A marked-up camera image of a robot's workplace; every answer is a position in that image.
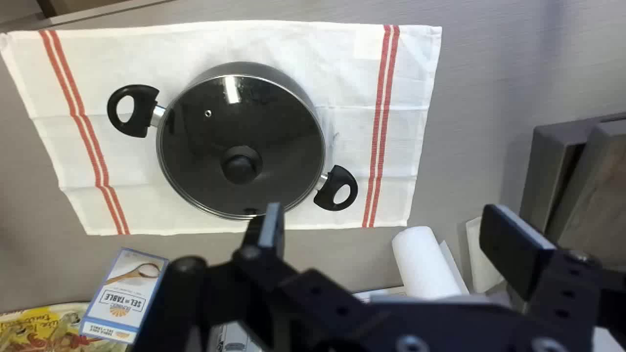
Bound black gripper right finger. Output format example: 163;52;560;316
480;202;558;304

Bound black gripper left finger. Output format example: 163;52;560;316
241;200;288;261

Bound glass lid with black knob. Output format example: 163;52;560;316
155;73;327;222

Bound black cooking pot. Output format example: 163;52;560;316
106;61;361;224

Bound dark grey board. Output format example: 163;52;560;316
519;116;595;233

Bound white paper towel roll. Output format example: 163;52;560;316
390;226;470;302

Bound blue and white carton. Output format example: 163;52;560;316
79;247;171;347

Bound white towel with red stripes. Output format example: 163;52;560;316
0;22;445;239

